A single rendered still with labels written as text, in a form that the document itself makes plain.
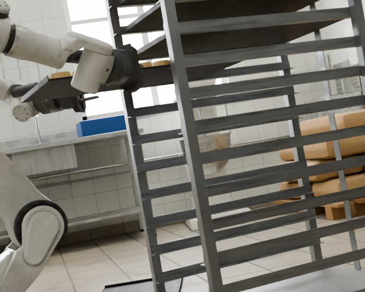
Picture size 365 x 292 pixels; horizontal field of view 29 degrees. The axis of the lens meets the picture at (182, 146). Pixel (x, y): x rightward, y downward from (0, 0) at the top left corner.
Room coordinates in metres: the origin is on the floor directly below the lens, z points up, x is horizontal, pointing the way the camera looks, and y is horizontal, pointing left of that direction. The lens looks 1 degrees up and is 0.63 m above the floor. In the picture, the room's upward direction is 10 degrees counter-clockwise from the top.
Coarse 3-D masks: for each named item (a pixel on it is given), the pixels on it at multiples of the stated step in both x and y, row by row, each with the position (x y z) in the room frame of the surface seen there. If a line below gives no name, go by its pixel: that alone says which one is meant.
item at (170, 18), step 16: (160, 0) 1.86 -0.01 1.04; (176, 16) 1.85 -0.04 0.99; (176, 32) 1.84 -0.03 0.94; (176, 48) 1.84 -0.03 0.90; (176, 64) 1.84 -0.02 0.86; (176, 80) 1.84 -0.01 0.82; (176, 96) 1.86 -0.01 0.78; (192, 112) 1.85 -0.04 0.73; (192, 128) 1.84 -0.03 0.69; (192, 144) 1.84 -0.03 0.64; (192, 160) 1.84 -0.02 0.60; (192, 176) 1.85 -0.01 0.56; (208, 208) 1.85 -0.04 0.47; (208, 224) 1.84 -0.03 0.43; (208, 240) 1.84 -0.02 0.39; (208, 256) 1.84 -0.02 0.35; (208, 272) 1.85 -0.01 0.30
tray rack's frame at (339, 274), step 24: (360, 0) 2.09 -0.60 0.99; (360, 24) 2.08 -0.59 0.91; (360, 48) 2.08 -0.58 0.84; (288, 72) 2.50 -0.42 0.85; (360, 72) 2.10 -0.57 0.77; (288, 96) 2.49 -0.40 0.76; (336, 144) 2.30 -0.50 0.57; (264, 288) 2.26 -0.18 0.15; (288, 288) 2.20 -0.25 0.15; (312, 288) 2.14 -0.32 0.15; (336, 288) 2.09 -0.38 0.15; (360, 288) 2.03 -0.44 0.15
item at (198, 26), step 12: (288, 12) 2.02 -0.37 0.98; (300, 12) 2.04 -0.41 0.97; (312, 12) 2.05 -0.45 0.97; (324, 12) 2.07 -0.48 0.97; (336, 12) 2.08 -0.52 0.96; (348, 12) 2.10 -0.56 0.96; (180, 24) 1.88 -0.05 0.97; (192, 24) 1.90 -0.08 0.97; (204, 24) 1.91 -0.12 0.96; (216, 24) 1.93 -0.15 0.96; (228, 24) 1.94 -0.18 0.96; (240, 24) 1.95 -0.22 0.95; (252, 24) 1.97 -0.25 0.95; (264, 24) 1.98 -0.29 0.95; (276, 24) 2.01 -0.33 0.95
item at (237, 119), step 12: (360, 96) 2.10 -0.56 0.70; (276, 108) 1.98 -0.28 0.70; (288, 108) 2.00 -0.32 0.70; (300, 108) 2.01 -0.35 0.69; (312, 108) 2.03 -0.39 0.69; (324, 108) 2.05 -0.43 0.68; (336, 108) 2.06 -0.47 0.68; (204, 120) 1.89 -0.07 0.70; (216, 120) 1.91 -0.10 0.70; (228, 120) 1.92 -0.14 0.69; (240, 120) 1.93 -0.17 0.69; (252, 120) 1.95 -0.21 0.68; (264, 120) 1.96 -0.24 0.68
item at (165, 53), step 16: (208, 32) 1.97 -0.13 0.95; (224, 32) 2.02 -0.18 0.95; (240, 32) 2.07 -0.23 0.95; (256, 32) 2.12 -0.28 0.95; (272, 32) 2.18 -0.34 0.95; (288, 32) 2.23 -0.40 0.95; (304, 32) 2.30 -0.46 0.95; (144, 48) 2.09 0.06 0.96; (160, 48) 2.11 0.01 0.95; (192, 48) 2.22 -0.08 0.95; (208, 48) 2.28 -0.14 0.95; (224, 48) 2.34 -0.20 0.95
